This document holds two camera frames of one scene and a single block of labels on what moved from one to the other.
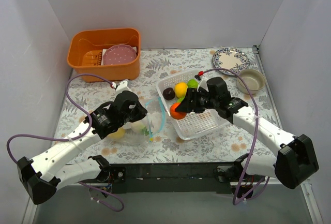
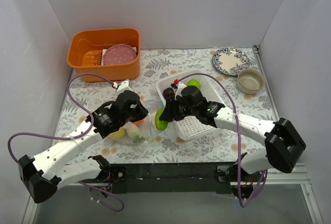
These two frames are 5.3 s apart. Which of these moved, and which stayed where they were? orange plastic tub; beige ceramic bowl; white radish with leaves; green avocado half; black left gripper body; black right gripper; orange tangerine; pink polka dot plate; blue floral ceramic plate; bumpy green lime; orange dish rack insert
Moved: white radish with leaves; black right gripper; orange tangerine; green avocado half
Stayed: black left gripper body; bumpy green lime; pink polka dot plate; blue floral ceramic plate; beige ceramic bowl; orange plastic tub; orange dish rack insert
